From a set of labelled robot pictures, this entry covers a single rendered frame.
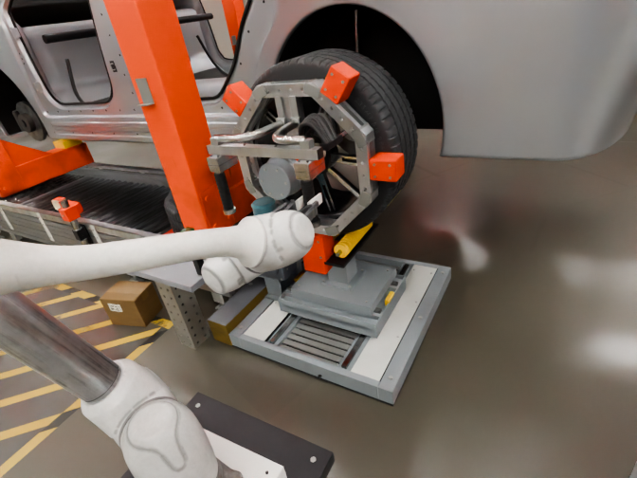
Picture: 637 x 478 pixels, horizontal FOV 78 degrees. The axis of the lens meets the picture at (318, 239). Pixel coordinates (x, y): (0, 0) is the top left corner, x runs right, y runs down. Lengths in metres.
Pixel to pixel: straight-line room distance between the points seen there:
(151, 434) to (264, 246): 0.46
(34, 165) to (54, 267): 2.71
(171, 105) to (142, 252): 0.92
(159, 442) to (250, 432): 0.38
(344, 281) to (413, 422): 0.63
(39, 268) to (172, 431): 0.42
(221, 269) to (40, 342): 0.38
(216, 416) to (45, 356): 0.55
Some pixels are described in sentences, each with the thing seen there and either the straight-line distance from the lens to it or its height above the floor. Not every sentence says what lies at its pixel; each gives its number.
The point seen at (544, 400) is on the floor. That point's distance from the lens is 1.72.
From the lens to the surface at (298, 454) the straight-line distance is 1.20.
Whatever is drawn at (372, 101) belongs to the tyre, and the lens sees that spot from 1.30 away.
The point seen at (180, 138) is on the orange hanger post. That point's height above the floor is 0.96.
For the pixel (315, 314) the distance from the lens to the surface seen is 1.82.
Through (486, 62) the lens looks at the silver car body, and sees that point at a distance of 1.54.
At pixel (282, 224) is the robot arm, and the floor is 0.97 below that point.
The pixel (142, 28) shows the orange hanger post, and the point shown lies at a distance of 1.58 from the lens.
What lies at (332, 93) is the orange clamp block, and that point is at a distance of 1.26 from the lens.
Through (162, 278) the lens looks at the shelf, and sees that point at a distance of 1.76.
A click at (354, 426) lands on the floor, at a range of 1.59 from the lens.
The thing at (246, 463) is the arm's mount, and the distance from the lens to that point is 1.17.
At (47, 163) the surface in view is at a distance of 3.50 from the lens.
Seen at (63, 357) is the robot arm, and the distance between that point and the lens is 1.01.
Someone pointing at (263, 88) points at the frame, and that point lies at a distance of 1.39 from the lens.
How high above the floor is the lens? 1.31
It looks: 30 degrees down
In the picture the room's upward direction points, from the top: 9 degrees counter-clockwise
